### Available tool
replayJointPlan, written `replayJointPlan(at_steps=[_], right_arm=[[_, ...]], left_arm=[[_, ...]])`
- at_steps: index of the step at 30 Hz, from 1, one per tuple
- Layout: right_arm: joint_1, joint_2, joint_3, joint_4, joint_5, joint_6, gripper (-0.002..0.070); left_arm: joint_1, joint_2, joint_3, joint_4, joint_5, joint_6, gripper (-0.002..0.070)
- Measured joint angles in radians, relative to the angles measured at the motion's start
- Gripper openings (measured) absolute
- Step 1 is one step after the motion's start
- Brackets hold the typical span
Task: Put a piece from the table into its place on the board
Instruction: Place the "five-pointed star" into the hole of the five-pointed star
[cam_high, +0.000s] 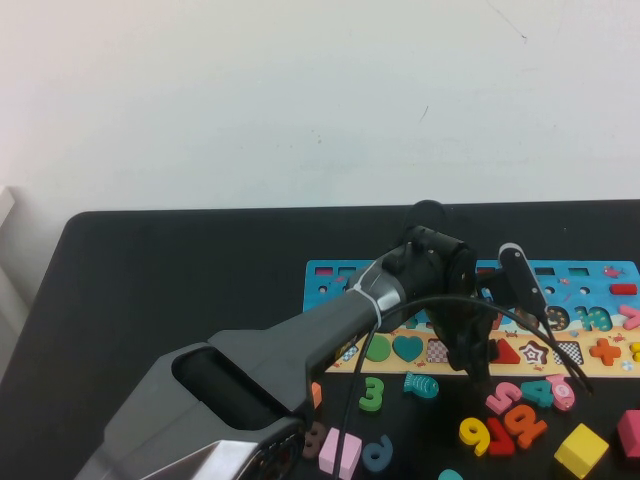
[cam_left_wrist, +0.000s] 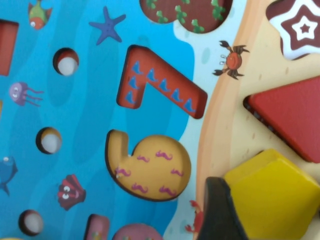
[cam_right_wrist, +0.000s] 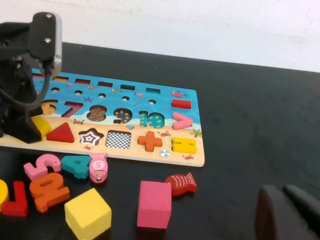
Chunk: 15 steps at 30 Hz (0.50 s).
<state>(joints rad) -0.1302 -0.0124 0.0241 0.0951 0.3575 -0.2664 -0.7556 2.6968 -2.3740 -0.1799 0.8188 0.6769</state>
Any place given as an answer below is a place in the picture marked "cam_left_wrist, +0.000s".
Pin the colourful wooden puzzle board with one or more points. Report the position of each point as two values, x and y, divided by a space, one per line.
87 112

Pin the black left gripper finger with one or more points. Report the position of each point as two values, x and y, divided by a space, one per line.
217 212

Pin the red triangle piece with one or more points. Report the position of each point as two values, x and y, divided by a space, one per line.
292 115

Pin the yellow pentagon piece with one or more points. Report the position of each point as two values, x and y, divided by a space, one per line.
272 200

